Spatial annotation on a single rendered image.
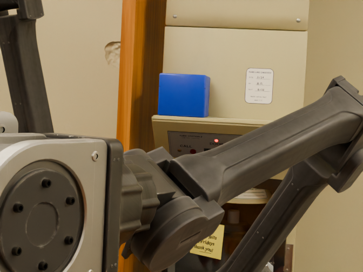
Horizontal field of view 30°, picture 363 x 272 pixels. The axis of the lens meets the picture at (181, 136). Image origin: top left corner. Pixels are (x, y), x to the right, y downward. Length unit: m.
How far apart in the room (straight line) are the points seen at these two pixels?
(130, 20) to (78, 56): 0.59
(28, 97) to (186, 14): 0.50
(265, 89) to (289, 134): 0.73
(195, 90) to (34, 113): 0.38
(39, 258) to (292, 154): 0.39
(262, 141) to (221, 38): 0.78
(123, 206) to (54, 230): 0.08
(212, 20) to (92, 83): 0.60
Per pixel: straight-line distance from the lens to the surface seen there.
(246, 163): 0.74
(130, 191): 0.57
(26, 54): 1.20
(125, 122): 1.47
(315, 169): 0.98
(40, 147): 0.49
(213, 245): 1.50
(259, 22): 1.54
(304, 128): 0.82
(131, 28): 1.47
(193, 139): 1.46
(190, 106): 1.43
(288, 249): 1.56
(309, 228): 1.99
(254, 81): 1.53
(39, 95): 1.22
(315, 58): 1.97
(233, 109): 1.53
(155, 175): 0.65
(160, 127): 1.45
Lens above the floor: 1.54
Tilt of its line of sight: 3 degrees down
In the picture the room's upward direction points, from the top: 3 degrees clockwise
